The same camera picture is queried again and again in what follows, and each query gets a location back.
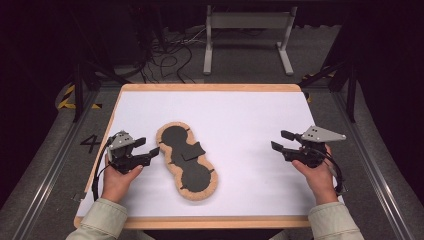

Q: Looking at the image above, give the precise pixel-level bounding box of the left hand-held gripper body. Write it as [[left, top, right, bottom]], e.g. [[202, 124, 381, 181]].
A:
[[106, 130, 152, 175]]

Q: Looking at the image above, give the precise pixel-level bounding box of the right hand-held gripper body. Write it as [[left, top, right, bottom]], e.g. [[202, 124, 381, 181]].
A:
[[283, 125, 347, 169]]

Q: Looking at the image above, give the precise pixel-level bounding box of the person's left hand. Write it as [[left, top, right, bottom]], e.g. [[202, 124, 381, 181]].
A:
[[100, 155, 145, 205]]

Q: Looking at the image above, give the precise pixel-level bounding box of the person's right hand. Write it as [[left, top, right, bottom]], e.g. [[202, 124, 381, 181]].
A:
[[291, 144, 340, 206]]

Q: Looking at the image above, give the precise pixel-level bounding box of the yellow black floor tape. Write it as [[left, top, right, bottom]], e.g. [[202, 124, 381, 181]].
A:
[[301, 71, 336, 104], [56, 83, 103, 111]]

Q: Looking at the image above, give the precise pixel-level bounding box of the black metal stand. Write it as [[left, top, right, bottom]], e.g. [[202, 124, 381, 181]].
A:
[[67, 9, 132, 123], [297, 59, 360, 123]]

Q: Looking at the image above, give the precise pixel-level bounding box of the left hand-held gripper cable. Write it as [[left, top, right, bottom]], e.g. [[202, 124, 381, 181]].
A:
[[91, 137, 114, 202]]

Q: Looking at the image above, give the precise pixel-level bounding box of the hand-held gripper cable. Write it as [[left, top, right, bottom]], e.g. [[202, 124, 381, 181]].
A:
[[319, 147, 348, 196], [91, 137, 114, 202]]

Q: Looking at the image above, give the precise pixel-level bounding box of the right hand-held gripper cable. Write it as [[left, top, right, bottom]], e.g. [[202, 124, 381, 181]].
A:
[[319, 147, 348, 196]]

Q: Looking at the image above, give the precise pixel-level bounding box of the grey metal floor rail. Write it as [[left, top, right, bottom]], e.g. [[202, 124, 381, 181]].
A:
[[333, 90, 418, 240], [12, 89, 101, 240]]

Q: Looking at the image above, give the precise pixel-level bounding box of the bundle of black floor cables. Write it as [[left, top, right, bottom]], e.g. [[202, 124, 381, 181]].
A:
[[139, 27, 208, 85]]

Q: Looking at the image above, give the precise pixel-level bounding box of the white metal stand frame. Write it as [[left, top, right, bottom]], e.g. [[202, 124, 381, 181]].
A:
[[202, 4, 299, 77]]

